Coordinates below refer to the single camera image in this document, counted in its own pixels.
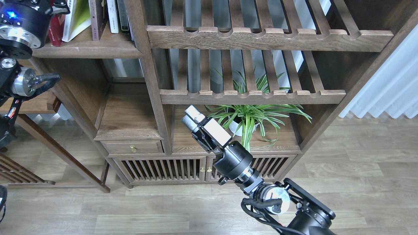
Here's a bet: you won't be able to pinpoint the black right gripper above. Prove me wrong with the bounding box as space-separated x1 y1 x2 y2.
182 105 253 185

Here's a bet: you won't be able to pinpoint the pale upright book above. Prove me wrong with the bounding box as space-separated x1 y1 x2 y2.
124 0 135 42

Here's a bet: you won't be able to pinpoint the white plant pot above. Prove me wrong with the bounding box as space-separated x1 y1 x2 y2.
229 120 260 139

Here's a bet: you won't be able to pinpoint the dark upright book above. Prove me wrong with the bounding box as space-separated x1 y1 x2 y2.
117 0 130 35

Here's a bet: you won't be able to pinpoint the white upright book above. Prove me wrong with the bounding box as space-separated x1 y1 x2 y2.
106 0 119 33

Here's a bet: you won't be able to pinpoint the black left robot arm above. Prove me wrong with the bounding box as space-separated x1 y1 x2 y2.
0 0 70 148

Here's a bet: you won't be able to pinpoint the green spider plant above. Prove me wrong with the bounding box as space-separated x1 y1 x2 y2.
204 67 312 152

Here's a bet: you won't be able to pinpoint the yellow green book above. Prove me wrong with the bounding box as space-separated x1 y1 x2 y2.
62 0 91 42

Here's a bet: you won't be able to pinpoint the dark wooden bookshelf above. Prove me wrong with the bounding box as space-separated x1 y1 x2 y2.
21 0 417 187

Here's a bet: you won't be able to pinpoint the maroon book white characters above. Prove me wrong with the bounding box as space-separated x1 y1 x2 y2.
88 0 108 41

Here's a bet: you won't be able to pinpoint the white curtain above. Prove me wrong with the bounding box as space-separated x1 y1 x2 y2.
339 26 418 118

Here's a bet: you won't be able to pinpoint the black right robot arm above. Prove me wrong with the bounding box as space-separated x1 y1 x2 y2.
182 105 336 235

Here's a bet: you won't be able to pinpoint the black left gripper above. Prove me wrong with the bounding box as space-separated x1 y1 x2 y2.
0 0 70 59

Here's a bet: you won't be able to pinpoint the red book with photos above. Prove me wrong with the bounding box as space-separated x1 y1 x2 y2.
48 14 66 47

